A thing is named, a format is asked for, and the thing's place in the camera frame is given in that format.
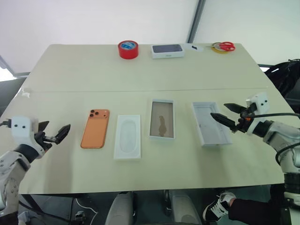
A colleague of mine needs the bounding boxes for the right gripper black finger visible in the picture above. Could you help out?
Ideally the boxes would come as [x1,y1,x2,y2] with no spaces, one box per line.
[223,103,247,113]
[210,112,236,130]

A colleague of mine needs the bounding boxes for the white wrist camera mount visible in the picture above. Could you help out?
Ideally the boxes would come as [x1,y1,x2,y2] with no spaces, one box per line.
[11,115,47,157]
[245,92,270,136]

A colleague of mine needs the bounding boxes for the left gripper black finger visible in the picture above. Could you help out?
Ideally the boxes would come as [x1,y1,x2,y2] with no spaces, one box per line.
[38,120,51,135]
[55,124,72,144]

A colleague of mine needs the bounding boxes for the orange smartphone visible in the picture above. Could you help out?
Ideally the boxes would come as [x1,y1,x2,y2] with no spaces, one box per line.
[80,108,111,150]

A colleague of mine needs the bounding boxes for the grey metal frame bar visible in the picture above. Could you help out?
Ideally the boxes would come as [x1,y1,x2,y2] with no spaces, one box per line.
[0,55,30,79]

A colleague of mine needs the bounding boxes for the dark grey side surface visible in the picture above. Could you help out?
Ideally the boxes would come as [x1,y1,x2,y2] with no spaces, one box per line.
[0,76,29,116]

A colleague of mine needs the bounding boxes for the white object with black part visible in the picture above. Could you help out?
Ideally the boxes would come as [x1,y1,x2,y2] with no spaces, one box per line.
[185,43,203,53]

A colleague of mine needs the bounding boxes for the black bag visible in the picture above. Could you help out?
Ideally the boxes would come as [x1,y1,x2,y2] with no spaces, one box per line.
[257,60,300,104]

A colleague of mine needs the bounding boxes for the white box lid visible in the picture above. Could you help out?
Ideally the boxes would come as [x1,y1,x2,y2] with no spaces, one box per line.
[192,101,233,148]

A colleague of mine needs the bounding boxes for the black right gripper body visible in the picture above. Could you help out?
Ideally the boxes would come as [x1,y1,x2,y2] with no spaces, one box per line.
[230,104,257,134]

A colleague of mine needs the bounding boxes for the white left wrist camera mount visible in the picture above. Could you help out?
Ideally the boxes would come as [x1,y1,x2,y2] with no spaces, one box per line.
[11,115,47,157]

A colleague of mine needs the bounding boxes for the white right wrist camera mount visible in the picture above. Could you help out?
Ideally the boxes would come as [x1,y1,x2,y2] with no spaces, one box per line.
[245,92,270,136]

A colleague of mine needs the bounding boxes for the white box dark phone print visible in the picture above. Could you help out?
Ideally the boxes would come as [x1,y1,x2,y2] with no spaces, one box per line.
[150,43,185,60]

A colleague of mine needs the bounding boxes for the black and white sneaker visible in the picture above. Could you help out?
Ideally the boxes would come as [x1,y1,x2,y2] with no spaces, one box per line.
[202,191,236,222]

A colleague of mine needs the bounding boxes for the black trouser leg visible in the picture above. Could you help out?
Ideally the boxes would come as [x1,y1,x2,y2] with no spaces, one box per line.
[228,198,285,225]

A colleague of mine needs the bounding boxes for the white box base brown inside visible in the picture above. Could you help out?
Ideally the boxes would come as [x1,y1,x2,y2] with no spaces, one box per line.
[149,98,176,142]

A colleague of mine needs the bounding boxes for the grey rounded shape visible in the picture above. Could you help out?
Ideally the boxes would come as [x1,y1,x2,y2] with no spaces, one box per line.
[105,192,137,225]
[164,189,203,225]

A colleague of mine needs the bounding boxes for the white moulded tray insert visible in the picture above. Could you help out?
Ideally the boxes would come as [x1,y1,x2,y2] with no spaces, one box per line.
[113,114,143,162]

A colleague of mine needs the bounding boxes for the yellow tape roll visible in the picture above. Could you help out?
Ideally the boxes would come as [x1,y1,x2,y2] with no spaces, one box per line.
[206,44,227,54]

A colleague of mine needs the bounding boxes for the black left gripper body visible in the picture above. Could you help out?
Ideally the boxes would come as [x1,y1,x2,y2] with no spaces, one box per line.
[34,131,60,153]

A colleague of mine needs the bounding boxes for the red tape roll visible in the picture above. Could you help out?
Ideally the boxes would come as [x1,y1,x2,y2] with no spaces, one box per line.
[117,40,140,60]

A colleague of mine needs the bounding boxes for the red handled scissors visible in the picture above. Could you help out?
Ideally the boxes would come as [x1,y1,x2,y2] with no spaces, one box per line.
[212,41,236,52]

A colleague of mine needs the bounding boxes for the dark metal pole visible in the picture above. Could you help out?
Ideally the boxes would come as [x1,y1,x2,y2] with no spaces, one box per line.
[187,0,207,43]

